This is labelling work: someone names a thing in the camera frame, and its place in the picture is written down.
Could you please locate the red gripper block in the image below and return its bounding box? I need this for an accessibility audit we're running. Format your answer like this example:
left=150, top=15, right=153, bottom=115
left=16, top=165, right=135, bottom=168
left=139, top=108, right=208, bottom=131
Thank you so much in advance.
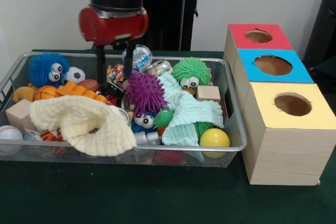
left=78, top=7, right=150, bottom=91

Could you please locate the multicolour knotted rag cloth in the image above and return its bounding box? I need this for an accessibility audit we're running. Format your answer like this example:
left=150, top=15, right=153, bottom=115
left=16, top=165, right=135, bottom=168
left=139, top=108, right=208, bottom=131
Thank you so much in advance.
left=106, top=63, right=127, bottom=86

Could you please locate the cream knitted cloth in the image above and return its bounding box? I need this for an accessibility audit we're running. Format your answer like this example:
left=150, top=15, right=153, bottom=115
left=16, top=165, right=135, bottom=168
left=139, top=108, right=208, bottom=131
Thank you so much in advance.
left=29, top=95, right=138, bottom=157

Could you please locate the shallow silver mesh bin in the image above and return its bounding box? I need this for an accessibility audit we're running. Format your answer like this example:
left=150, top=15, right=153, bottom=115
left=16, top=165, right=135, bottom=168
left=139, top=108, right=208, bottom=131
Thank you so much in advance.
left=0, top=52, right=248, bottom=168

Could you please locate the wooden box with three holes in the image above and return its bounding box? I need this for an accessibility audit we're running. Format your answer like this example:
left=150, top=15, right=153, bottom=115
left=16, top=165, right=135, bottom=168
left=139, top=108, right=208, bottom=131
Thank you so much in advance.
left=223, top=24, right=336, bottom=187

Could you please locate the small soccer ball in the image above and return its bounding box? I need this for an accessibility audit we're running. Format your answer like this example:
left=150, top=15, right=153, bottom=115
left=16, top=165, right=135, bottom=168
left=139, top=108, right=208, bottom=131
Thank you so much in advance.
left=64, top=66, right=87, bottom=83

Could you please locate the purple spiky rubber ball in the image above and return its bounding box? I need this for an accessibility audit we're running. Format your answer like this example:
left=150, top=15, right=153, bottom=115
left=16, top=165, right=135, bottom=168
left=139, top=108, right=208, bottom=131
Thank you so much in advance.
left=125, top=71, right=169, bottom=118

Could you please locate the blue spiky rubber ball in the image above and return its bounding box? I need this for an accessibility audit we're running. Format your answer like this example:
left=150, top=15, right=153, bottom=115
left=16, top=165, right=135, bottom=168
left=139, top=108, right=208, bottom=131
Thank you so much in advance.
left=28, top=51, right=70, bottom=89

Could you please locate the green spiky ball with eyes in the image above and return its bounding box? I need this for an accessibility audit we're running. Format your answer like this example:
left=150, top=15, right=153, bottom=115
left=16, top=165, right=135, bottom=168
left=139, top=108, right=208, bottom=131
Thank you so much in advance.
left=172, top=57, right=211, bottom=90

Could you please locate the mint green knitted cloth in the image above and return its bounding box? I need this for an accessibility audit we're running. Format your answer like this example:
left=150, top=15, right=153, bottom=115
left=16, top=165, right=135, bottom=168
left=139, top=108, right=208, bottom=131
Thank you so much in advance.
left=157, top=73, right=225, bottom=146

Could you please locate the small wooden cube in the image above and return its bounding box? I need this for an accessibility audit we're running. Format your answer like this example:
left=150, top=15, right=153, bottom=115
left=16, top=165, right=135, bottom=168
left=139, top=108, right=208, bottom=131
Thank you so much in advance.
left=196, top=85, right=222, bottom=104

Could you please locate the yellow plastic ball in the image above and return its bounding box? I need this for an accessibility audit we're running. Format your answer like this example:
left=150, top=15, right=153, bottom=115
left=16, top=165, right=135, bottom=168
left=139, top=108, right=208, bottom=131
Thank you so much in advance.
left=199, top=128, right=230, bottom=158

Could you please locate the white baseball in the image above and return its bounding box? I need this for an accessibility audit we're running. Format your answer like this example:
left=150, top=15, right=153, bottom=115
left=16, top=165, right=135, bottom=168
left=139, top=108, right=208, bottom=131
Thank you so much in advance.
left=0, top=125, right=24, bottom=156

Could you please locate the dark green side table cloth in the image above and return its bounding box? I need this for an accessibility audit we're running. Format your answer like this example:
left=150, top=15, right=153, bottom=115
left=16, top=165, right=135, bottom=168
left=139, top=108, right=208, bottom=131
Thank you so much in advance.
left=309, top=56, right=336, bottom=84

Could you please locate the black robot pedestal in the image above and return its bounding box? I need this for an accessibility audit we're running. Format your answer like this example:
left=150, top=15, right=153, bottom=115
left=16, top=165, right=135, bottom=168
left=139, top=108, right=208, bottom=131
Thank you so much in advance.
left=111, top=0, right=212, bottom=51

